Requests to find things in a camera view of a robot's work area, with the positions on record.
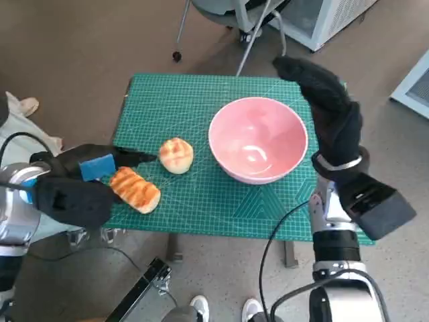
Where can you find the white framed box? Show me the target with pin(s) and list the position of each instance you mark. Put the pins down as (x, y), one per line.
(414, 87)

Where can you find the grey metal table leg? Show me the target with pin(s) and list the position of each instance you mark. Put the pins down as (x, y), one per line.
(175, 248)
(291, 255)

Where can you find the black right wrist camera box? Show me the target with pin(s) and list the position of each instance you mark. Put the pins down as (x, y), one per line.
(378, 208)

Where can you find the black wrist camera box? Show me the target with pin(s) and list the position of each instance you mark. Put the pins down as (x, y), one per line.
(378, 208)
(73, 204)

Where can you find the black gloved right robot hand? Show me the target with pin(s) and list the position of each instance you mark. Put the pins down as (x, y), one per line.
(338, 127)

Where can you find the silver metal rod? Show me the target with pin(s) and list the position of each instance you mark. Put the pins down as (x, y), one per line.
(249, 43)

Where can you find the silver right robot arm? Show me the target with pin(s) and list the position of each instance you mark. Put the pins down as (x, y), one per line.
(335, 245)

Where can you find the black metal bar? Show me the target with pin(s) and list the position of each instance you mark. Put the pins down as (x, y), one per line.
(140, 288)

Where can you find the pink bowl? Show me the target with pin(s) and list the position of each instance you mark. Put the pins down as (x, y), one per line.
(258, 134)

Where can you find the round toy bread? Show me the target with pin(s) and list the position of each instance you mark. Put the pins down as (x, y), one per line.
(176, 156)

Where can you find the green cutting mat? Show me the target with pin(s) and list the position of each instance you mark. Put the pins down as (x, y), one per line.
(201, 208)

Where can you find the grey office chair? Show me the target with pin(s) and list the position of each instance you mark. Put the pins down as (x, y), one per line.
(214, 10)

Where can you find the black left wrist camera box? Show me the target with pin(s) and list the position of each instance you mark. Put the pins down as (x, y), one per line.
(73, 204)

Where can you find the long toasted toy bread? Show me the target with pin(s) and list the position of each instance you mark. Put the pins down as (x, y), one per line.
(137, 191)

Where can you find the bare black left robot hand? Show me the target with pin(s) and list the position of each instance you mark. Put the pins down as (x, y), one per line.
(94, 157)

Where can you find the white mesh cabinet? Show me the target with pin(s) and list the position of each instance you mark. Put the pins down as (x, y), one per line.
(338, 16)

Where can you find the white shoe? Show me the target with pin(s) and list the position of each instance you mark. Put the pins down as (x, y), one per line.
(252, 308)
(200, 307)

